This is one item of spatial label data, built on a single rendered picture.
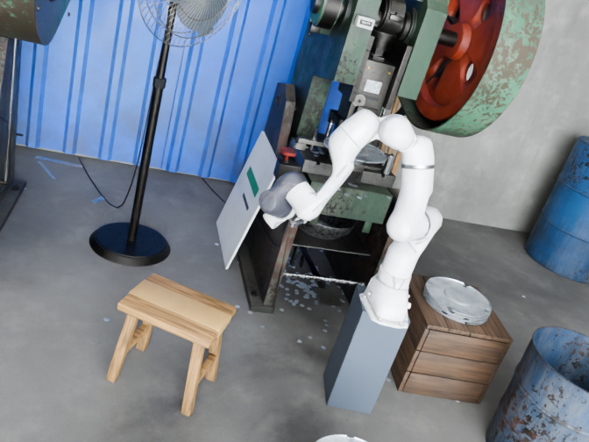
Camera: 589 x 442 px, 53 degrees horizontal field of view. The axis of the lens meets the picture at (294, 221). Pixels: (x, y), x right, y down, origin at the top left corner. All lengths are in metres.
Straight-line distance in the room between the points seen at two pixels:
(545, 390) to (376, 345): 0.60
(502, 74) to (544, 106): 2.15
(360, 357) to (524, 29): 1.38
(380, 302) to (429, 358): 0.51
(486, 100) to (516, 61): 0.18
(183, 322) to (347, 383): 0.69
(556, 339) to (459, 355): 0.38
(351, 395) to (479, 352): 0.57
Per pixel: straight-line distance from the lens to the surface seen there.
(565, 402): 2.29
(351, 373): 2.27
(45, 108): 3.83
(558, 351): 2.63
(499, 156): 4.58
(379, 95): 2.65
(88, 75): 3.73
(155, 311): 2.02
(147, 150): 2.78
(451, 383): 2.63
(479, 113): 2.57
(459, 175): 4.50
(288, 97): 2.93
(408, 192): 2.00
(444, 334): 2.46
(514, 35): 2.48
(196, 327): 1.99
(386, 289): 2.10
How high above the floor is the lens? 1.51
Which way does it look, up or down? 24 degrees down
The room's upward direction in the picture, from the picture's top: 17 degrees clockwise
